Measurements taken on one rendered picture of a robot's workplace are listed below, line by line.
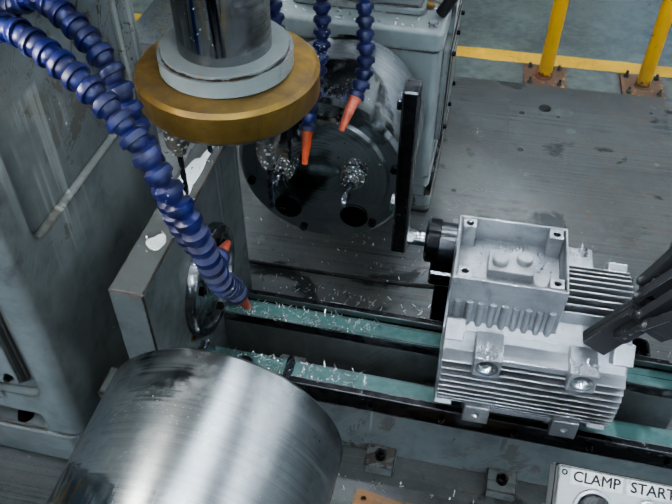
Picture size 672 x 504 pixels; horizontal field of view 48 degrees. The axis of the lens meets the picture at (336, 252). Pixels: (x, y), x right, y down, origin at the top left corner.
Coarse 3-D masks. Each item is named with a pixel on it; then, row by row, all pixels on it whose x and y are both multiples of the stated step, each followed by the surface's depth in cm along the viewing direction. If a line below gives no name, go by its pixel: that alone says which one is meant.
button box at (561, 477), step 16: (560, 464) 70; (560, 480) 70; (576, 480) 70; (592, 480) 69; (608, 480) 69; (624, 480) 69; (640, 480) 69; (560, 496) 70; (576, 496) 69; (608, 496) 69; (624, 496) 69; (640, 496) 69; (656, 496) 69
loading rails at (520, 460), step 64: (256, 320) 105; (384, 320) 104; (320, 384) 95; (384, 384) 97; (640, 384) 97; (384, 448) 101; (448, 448) 98; (512, 448) 95; (576, 448) 92; (640, 448) 89
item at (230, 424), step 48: (144, 384) 68; (192, 384) 67; (240, 384) 67; (288, 384) 70; (96, 432) 67; (144, 432) 64; (192, 432) 63; (240, 432) 64; (288, 432) 67; (336, 432) 73; (96, 480) 61; (144, 480) 60; (192, 480) 60; (240, 480) 62; (288, 480) 65
